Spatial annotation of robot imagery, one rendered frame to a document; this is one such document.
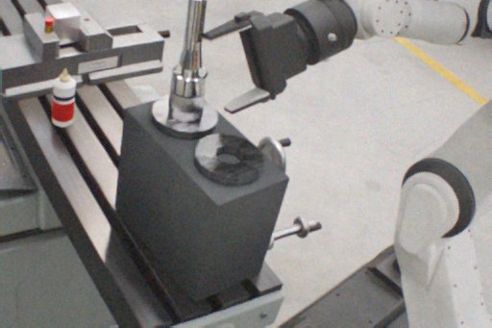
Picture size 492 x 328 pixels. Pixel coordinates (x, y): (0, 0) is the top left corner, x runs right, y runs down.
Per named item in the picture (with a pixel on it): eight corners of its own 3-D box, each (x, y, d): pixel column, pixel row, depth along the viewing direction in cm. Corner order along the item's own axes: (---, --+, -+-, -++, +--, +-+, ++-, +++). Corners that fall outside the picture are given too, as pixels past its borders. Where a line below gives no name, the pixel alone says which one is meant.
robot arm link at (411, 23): (318, 21, 102) (380, 31, 108) (356, 32, 94) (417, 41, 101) (324, -19, 100) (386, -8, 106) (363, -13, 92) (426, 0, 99)
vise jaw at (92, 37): (88, 20, 140) (90, 4, 138) (112, 48, 132) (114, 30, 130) (62, 25, 137) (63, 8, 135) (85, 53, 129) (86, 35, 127)
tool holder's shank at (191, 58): (207, 73, 90) (215, -1, 84) (185, 78, 89) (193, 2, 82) (194, 62, 93) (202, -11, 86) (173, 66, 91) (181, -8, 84)
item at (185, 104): (209, 116, 94) (213, 82, 91) (179, 124, 92) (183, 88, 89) (191, 98, 97) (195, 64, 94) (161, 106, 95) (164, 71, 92)
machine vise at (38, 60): (134, 37, 151) (139, -6, 144) (165, 71, 141) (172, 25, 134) (-17, 65, 135) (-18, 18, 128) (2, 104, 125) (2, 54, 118)
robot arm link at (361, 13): (308, 48, 101) (361, 24, 104) (354, 64, 92) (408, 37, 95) (291, -21, 96) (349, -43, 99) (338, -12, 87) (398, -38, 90)
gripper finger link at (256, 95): (233, 111, 91) (270, 91, 93) (220, 104, 93) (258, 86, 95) (235, 121, 92) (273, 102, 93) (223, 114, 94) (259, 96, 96)
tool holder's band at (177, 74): (213, 82, 91) (214, 75, 90) (183, 88, 89) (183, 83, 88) (195, 64, 94) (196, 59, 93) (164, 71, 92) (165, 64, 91)
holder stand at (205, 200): (178, 186, 114) (196, 81, 102) (260, 273, 101) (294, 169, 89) (113, 207, 108) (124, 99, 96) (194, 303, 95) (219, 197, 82)
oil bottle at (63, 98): (68, 113, 126) (72, 62, 119) (76, 125, 123) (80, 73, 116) (48, 116, 124) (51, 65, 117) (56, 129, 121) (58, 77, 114)
